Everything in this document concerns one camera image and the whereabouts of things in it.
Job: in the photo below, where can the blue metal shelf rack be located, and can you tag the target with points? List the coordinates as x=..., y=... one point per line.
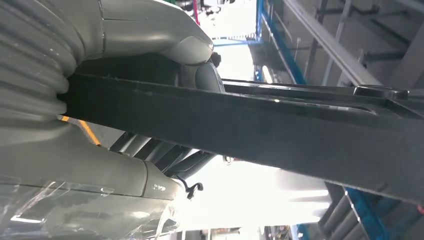
x=367, y=215
x=281, y=46

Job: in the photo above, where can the yellow floor tape strip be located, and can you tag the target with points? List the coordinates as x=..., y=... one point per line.
x=89, y=132

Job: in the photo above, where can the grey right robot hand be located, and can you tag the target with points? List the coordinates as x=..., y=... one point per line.
x=66, y=165

